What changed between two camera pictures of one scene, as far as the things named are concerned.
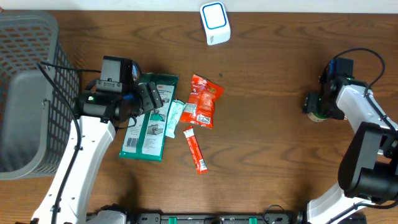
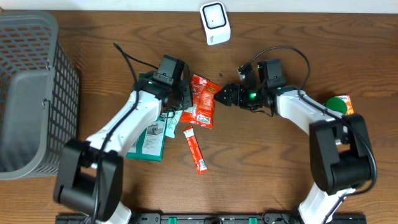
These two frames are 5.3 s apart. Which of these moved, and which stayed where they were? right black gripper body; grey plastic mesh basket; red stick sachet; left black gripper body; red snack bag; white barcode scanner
Moved: right black gripper body; left black gripper body
Stayed: red stick sachet; red snack bag; grey plastic mesh basket; white barcode scanner
